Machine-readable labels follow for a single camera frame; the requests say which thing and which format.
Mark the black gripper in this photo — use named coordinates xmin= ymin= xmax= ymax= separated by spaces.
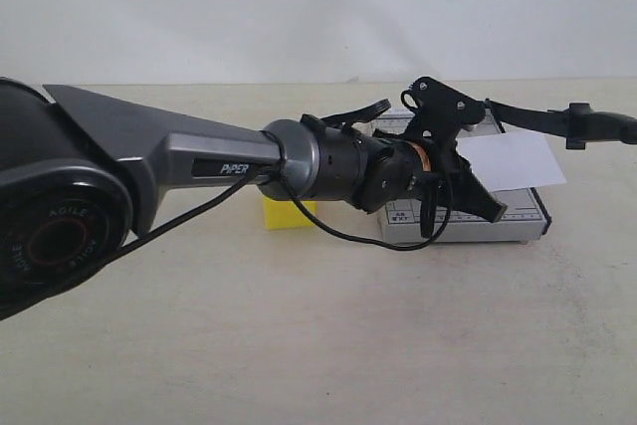
xmin=358 ymin=131 xmax=509 ymax=239

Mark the white paper sheet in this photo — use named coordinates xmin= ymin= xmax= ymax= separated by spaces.
xmin=457 ymin=130 xmax=566 ymax=192

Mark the black cutter blade arm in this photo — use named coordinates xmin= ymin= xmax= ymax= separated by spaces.
xmin=484 ymin=100 xmax=636 ymax=150

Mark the yellow cube block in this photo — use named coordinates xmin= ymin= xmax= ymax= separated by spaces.
xmin=263 ymin=196 xmax=314 ymax=230

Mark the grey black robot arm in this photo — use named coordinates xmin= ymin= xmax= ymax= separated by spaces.
xmin=1 ymin=78 xmax=477 ymax=318

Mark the grey paper cutter base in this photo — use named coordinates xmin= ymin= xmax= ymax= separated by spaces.
xmin=372 ymin=108 xmax=552 ymax=245

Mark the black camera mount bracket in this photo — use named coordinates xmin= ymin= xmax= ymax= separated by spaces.
xmin=400 ymin=77 xmax=486 ymax=148

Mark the black cable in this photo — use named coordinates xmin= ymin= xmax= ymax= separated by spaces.
xmin=0 ymin=99 xmax=457 ymax=321

